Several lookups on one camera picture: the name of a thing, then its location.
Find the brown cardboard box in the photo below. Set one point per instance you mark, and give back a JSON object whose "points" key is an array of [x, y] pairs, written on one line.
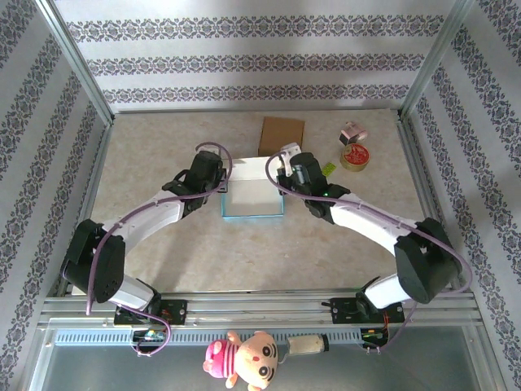
{"points": [[281, 136]]}

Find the white and teal paper box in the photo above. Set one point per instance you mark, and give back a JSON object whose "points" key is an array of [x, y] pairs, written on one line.
{"points": [[252, 191]]}

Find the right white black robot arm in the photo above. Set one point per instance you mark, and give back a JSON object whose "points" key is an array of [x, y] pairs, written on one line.
{"points": [[427, 264]]}

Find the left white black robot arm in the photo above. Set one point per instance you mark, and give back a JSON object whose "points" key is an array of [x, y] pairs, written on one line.
{"points": [[93, 264]]}

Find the small pink box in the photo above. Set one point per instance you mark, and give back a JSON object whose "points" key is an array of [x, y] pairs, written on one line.
{"points": [[352, 132]]}

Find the small green block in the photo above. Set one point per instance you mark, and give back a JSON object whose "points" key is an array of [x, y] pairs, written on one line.
{"points": [[329, 169]]}

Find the round red tin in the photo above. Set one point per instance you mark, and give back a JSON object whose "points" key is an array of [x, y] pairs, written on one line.
{"points": [[355, 156]]}

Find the glass jar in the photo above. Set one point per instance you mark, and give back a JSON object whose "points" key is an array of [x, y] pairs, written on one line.
{"points": [[305, 345]]}

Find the small circuit board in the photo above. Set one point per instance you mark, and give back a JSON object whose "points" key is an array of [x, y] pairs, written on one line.
{"points": [[148, 335], [372, 335]]}

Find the pink plush doll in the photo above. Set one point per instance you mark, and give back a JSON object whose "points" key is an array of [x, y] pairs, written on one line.
{"points": [[244, 360]]}

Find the grey metal sheet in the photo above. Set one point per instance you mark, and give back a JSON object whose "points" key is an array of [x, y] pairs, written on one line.
{"points": [[366, 370]]}

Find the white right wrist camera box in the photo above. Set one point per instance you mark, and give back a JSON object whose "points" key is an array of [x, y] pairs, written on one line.
{"points": [[289, 156]]}

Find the aluminium side rail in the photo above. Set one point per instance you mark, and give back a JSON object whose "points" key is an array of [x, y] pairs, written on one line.
{"points": [[87, 195], [423, 183]]}

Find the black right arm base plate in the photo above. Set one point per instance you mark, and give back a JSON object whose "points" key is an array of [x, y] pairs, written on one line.
{"points": [[342, 311]]}

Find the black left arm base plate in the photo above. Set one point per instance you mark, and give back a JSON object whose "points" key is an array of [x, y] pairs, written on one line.
{"points": [[179, 311]]}

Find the aluminium front rail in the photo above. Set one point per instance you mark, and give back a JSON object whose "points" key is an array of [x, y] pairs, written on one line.
{"points": [[260, 309]]}

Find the aluminium frame post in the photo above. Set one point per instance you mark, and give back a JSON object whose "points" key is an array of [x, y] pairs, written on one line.
{"points": [[433, 61], [77, 61]]}

